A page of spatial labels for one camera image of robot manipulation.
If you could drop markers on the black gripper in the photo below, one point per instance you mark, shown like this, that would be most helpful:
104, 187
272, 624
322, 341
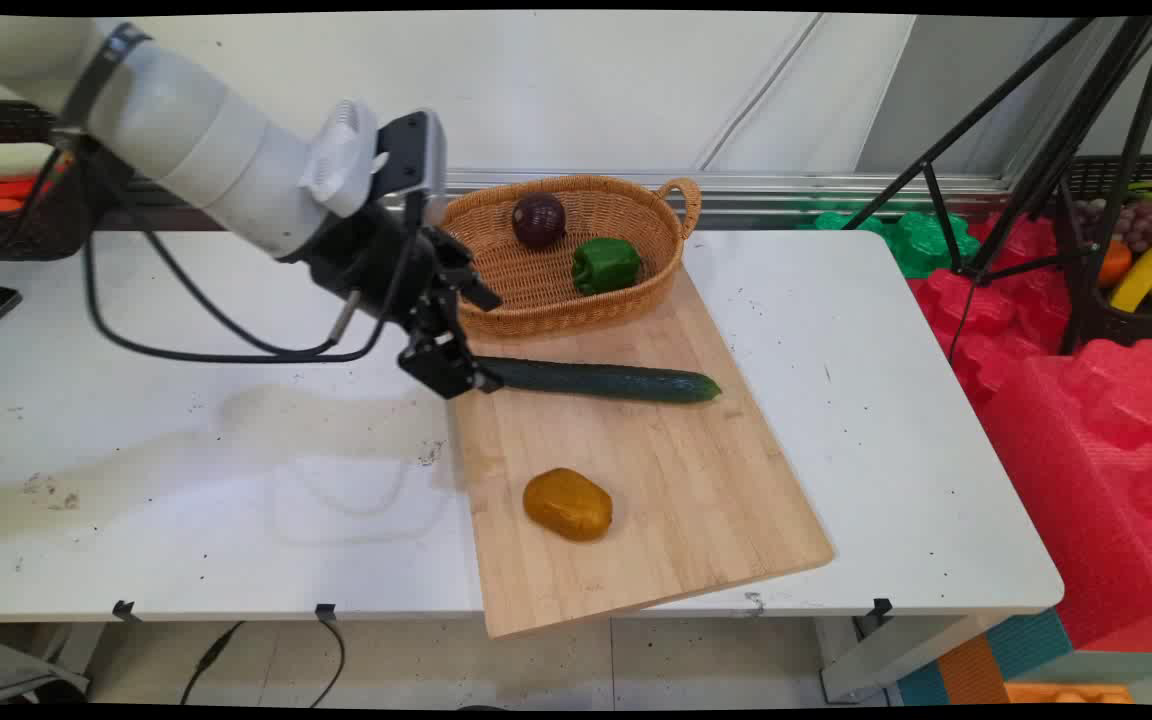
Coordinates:
376, 262

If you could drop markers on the long dark green cucumber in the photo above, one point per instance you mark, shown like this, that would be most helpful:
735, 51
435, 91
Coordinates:
606, 381

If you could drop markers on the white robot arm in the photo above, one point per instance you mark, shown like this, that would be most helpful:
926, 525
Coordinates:
186, 130

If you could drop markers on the woven wicker basket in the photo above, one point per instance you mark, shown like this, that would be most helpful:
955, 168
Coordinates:
561, 262

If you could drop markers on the dark red onion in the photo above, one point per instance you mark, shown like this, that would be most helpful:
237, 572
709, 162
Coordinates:
538, 220

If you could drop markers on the green bell pepper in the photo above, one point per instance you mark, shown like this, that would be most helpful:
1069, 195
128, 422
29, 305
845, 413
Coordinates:
605, 265

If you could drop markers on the brown potato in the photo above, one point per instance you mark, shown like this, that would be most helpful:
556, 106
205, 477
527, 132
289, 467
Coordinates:
568, 505

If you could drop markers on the wooden cutting board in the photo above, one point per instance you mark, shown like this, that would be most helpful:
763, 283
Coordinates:
636, 470

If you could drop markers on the black table edge clip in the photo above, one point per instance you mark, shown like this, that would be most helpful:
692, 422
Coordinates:
123, 609
325, 609
877, 608

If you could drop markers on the black plastic vegetable basket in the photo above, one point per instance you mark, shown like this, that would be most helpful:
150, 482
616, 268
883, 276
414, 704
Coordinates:
26, 235

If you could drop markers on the green foam mat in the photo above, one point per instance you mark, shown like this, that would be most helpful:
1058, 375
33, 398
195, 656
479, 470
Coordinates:
911, 240

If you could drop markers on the orange toy carrot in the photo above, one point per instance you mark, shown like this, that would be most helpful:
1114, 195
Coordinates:
1, 192

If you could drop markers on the white toy radish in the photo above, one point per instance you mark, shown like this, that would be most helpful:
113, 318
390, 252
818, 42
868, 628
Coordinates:
11, 160

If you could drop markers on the white table leg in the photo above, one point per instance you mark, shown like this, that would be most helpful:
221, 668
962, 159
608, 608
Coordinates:
901, 655

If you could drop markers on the black tripod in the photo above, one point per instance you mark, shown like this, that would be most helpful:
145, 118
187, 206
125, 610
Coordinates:
1056, 150

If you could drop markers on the orange teal foam mat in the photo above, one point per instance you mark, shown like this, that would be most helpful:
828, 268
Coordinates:
976, 668

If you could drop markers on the red foam mat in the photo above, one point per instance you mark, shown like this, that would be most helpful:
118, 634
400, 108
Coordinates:
1086, 440

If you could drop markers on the orange toy fruit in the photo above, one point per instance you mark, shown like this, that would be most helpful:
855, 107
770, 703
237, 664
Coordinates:
1114, 263

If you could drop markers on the black plastic fruit basket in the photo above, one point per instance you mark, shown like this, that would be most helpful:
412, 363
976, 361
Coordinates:
1131, 320

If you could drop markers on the yellow toy banana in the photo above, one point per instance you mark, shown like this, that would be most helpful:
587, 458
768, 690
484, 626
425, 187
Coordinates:
1141, 275

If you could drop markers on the purple toy grapes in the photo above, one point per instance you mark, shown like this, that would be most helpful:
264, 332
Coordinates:
1136, 220

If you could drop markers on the aluminium wall rail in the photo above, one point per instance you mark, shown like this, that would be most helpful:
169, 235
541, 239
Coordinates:
736, 190

